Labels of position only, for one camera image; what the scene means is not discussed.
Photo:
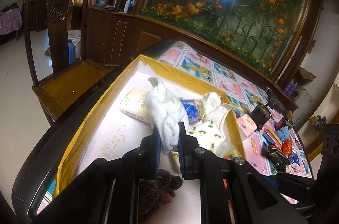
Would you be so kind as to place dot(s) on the lemon print tissue pack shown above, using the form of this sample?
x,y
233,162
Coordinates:
x,y
208,135

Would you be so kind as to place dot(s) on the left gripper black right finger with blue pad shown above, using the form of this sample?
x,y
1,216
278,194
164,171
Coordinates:
x,y
190,161

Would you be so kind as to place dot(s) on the red orange cloth pack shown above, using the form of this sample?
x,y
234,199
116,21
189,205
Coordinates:
x,y
272,138

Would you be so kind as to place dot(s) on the yellow-taped white storage box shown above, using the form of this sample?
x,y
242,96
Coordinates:
x,y
107,132

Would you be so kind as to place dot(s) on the white face tissue pack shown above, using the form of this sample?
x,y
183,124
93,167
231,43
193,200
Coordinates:
x,y
133,105

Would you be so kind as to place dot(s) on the blue white tissue pack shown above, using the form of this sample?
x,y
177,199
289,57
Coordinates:
x,y
294,161

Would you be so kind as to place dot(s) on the light blue cloth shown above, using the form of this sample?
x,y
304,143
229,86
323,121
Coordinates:
x,y
283,133

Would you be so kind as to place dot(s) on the black cylinder device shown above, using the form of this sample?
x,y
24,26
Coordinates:
x,y
260,115
274,103

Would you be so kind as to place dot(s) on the black cylinder device right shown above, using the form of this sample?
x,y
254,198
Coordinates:
x,y
274,103

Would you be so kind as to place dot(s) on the white cloth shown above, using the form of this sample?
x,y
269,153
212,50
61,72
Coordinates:
x,y
166,112

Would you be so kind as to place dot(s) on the purple bottles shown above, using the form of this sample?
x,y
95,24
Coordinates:
x,y
290,88

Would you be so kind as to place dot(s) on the white towel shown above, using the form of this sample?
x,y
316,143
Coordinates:
x,y
214,110

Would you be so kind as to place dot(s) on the black snack bag red logo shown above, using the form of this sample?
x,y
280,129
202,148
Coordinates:
x,y
276,157

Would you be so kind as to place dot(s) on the purple cloth side table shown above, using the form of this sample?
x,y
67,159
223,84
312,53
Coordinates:
x,y
11,20

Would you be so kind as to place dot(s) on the black cylinder device left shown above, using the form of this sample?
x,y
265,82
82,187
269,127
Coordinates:
x,y
260,115

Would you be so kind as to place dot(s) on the pink tissue pack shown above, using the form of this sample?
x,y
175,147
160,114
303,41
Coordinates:
x,y
246,126

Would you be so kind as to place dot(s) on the wooden chair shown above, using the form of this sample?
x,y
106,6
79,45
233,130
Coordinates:
x,y
68,81

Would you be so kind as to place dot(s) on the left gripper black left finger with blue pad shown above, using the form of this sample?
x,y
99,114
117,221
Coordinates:
x,y
150,158

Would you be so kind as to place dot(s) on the blue sponge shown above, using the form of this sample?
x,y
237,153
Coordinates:
x,y
194,109

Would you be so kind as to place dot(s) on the blue water bottle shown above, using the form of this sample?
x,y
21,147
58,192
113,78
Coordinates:
x,y
71,52

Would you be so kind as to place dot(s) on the colourful cartoon tablecloth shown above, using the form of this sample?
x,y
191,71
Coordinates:
x,y
242,94

